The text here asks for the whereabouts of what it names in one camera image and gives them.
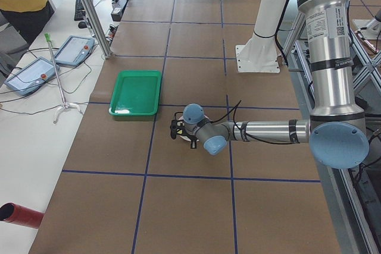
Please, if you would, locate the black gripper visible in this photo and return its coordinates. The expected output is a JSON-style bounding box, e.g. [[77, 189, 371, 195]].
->
[[188, 135, 199, 149]]

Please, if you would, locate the white round plate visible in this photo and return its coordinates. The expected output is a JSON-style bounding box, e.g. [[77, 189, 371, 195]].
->
[[173, 111, 209, 142]]

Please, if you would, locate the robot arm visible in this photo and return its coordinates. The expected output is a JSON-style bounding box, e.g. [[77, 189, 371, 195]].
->
[[171, 0, 369, 169]]

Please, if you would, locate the green plastic tray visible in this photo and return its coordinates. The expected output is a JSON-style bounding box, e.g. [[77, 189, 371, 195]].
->
[[108, 70, 162, 120]]

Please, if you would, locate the far blue teach pendant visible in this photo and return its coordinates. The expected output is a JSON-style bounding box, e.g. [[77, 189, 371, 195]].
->
[[54, 35, 95, 67]]

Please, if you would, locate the blue teach pendant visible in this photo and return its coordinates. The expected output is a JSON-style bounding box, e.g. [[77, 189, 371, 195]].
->
[[54, 35, 95, 67], [5, 57, 55, 96]]

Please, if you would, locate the black computer mouse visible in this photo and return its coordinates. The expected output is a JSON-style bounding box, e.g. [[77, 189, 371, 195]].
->
[[77, 21, 90, 29]]

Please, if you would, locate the black keyboard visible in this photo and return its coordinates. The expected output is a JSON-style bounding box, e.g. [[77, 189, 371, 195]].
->
[[74, 0, 86, 21]]

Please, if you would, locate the near blue teach pendant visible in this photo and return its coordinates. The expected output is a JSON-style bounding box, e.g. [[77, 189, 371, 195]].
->
[[5, 57, 55, 96]]

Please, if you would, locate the metal reacher stick green tip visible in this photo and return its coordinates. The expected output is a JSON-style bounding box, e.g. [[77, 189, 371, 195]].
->
[[44, 33, 83, 124]]

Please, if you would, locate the red cylinder tube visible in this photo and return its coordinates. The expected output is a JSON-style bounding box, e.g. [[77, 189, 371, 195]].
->
[[1, 202, 44, 229]]

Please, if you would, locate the person in yellow shirt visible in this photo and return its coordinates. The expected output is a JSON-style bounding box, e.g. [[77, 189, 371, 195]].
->
[[1, 0, 54, 45]]

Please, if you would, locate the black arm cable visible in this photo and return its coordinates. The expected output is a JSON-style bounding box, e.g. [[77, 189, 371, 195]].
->
[[213, 100, 301, 145]]

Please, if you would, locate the grey aluminium frame post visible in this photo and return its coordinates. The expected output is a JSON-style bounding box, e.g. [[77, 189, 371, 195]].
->
[[81, 0, 112, 59]]

